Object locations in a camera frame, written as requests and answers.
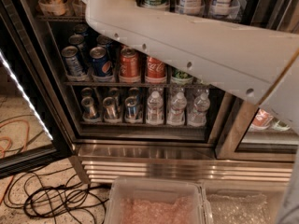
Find wire shelf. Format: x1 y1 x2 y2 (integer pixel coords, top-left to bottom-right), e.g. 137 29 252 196
37 15 86 22
64 81 216 89

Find small silver can middle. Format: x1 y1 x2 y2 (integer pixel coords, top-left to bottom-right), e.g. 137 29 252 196
103 97 121 123

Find top wire shelf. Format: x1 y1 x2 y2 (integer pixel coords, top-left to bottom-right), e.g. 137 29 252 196
37 15 86 22

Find water bottle left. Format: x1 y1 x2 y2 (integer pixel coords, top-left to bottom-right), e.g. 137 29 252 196
146 91 164 125

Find silver blue can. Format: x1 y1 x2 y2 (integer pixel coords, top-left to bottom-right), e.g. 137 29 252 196
61 46 87 81
68 35 87 51

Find steel fridge base grille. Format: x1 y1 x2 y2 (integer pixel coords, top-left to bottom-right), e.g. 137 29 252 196
69 144 292 183

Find green bottle right compartment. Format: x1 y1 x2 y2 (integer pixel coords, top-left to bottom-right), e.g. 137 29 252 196
272 119 291 132

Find open fridge glass door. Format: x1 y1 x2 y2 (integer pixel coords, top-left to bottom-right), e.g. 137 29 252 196
0 4 71 178

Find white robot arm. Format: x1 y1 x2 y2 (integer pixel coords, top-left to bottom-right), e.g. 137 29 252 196
82 0 299 130

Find small silver can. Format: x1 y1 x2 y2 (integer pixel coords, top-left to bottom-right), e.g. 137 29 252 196
81 96 101 122
103 97 121 123

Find green can front left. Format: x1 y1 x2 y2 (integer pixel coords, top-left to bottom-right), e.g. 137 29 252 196
171 67 193 85

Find clear bin pink contents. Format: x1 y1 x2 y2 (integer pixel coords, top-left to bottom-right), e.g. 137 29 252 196
104 177 205 224

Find water bottle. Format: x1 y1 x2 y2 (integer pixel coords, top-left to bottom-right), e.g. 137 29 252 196
146 91 164 125
167 92 187 125
188 92 210 127

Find red coca-cola can front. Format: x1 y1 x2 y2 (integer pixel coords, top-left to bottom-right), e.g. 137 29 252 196
145 56 166 84

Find small blue can right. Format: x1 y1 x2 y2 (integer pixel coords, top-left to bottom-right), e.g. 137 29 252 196
125 96 142 123

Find orange cable on floor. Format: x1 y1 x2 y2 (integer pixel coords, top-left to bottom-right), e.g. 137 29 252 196
0 118 30 203

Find orange soda can front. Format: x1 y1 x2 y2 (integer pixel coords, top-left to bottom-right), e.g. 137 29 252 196
119 48 141 83

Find black cable on floor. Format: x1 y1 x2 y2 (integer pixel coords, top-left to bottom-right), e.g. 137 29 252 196
2 161 110 224

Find orange can right compartment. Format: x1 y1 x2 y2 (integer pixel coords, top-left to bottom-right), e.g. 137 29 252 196
250 109 273 131

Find small silver can left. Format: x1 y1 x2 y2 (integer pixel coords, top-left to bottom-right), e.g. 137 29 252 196
81 96 101 122

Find silver blue can front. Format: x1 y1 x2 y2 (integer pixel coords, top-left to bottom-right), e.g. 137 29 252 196
61 46 87 81

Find water bottle middle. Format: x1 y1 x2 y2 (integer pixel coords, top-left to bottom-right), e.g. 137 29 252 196
167 92 187 125

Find blue can second row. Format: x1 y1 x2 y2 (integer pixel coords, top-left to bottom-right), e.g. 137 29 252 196
96 35 113 49

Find water bottle right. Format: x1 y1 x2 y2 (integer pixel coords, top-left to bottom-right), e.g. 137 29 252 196
188 92 210 127

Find blue pepsi can front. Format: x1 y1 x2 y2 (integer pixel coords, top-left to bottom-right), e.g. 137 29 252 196
90 47 113 82

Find middle wire shelf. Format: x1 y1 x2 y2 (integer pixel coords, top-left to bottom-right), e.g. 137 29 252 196
64 81 216 89

